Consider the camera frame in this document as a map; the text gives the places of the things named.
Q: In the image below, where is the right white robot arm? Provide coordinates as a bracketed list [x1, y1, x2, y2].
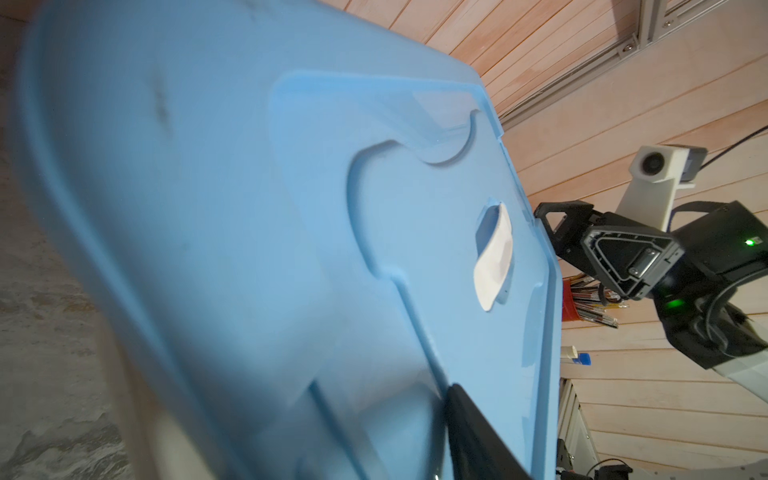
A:
[534, 201, 767, 399]

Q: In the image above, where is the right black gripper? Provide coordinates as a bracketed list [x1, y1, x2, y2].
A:
[534, 200, 767, 369]

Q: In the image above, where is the blue plastic bin lid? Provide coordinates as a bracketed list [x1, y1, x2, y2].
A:
[8, 1, 562, 479]

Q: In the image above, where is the blue capped test tube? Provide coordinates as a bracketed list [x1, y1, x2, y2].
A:
[571, 352, 592, 366]

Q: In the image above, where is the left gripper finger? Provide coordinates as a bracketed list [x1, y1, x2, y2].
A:
[444, 384, 530, 480]

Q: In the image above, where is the red pencil cup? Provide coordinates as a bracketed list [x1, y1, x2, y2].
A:
[562, 279, 580, 322]

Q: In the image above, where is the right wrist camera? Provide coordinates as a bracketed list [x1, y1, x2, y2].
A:
[615, 145, 708, 231]

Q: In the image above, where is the white plastic storage bin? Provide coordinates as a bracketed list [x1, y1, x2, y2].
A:
[96, 320, 213, 479]

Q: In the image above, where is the colored pencils bundle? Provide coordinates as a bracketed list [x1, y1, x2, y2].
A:
[563, 274, 626, 329]

